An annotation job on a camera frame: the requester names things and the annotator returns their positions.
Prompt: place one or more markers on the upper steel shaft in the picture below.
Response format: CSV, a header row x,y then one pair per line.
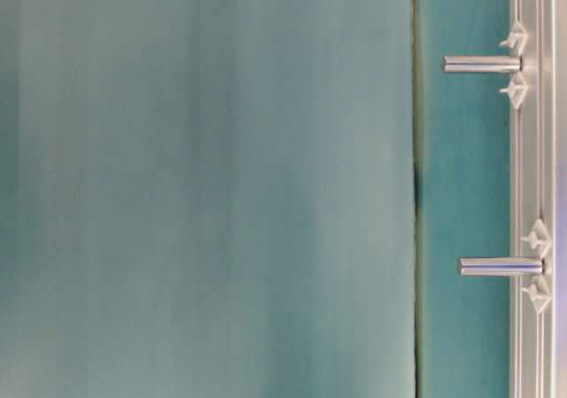
x,y
461,64

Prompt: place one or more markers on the clear bracket above lower shaft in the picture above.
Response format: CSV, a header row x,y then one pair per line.
x,y
538,239

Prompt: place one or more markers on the silver aluminium extrusion rail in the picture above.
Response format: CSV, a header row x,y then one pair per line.
x,y
532,193

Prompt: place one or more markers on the steel shaft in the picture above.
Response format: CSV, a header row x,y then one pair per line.
x,y
461,64
500,267

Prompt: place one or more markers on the clear bracket below lower shaft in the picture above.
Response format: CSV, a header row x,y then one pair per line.
x,y
538,293

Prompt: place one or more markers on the clear bracket below shaft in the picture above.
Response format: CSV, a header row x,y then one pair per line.
x,y
538,293
516,90

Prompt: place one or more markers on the lower steel shaft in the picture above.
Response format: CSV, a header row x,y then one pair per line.
x,y
500,267

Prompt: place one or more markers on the clear bracket above shaft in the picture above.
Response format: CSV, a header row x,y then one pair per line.
x,y
538,239
516,39

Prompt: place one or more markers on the clear bracket above upper shaft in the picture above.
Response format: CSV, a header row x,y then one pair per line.
x,y
516,39

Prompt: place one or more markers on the clear bracket below upper shaft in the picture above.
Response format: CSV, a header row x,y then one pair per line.
x,y
516,90

